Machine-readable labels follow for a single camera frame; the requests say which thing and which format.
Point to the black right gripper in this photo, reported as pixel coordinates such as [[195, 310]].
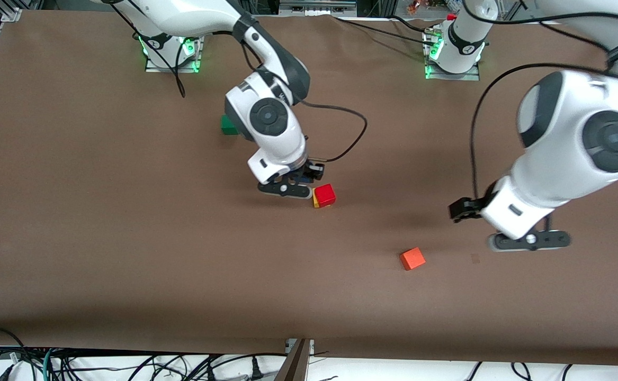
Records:
[[311, 170]]

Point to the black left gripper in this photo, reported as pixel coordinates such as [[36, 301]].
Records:
[[471, 208]]

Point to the red wooden cube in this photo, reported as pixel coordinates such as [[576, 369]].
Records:
[[325, 195]]

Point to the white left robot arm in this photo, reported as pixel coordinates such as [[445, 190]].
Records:
[[568, 137]]

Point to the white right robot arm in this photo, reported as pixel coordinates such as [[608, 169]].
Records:
[[269, 116]]

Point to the yellow wooden cube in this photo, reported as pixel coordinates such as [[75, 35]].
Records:
[[316, 203]]

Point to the orange wooden cube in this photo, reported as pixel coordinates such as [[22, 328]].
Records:
[[412, 259]]

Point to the green wooden cube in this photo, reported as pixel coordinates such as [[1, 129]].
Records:
[[227, 127]]

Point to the brown paper table cover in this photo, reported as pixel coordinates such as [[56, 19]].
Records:
[[308, 296]]

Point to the dark angled bar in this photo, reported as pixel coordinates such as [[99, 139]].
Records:
[[294, 365]]

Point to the small aluminium corner profile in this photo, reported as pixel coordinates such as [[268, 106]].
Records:
[[11, 14]]

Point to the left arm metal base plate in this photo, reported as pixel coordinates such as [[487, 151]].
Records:
[[454, 76]]

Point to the aluminium frame rail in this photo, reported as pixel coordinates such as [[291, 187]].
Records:
[[316, 6]]

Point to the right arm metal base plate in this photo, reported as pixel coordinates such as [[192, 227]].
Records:
[[198, 53]]

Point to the small silver bracket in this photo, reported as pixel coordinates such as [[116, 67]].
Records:
[[311, 346]]

